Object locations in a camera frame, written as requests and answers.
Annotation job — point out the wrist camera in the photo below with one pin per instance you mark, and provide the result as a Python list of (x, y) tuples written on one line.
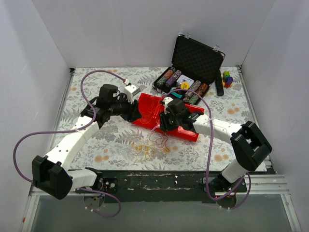
[(131, 91), (165, 103)]

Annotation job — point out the red compartment tray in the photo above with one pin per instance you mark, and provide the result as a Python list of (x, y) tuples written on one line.
[(150, 108)]

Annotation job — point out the green poker chip row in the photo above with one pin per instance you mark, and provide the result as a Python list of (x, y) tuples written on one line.
[(165, 77)]

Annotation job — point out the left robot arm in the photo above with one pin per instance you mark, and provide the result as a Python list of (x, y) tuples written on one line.
[(52, 173)]

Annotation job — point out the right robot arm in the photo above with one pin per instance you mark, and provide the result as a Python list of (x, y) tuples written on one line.
[(249, 144)]

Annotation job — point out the black remote control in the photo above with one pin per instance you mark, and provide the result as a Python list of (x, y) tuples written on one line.
[(219, 84)]

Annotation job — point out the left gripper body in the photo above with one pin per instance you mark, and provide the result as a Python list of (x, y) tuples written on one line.
[(133, 111)]

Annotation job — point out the colourful block toy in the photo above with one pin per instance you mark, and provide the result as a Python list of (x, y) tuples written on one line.
[(227, 79)]

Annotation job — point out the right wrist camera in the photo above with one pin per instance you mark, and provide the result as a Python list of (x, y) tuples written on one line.
[(165, 103)]

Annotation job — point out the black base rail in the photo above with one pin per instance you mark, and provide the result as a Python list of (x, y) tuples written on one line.
[(166, 186)]

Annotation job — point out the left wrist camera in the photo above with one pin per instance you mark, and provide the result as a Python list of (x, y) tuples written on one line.
[(131, 91)]

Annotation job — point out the purple poker chip row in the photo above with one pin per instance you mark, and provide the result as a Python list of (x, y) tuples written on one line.
[(173, 78)]

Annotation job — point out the white card deck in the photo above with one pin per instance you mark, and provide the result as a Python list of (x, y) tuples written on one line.
[(183, 79)]

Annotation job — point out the teal plastic piece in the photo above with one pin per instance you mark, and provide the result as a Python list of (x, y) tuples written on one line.
[(176, 95)]

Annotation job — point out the orange black chip row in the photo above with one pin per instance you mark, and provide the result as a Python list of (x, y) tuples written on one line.
[(199, 92)]

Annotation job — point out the black poker chip case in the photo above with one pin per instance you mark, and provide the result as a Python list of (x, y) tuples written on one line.
[(195, 60)]

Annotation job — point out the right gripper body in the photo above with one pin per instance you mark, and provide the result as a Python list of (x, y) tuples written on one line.
[(165, 121)]

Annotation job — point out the yellow dealer button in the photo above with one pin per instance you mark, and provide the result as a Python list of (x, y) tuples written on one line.
[(185, 85)]

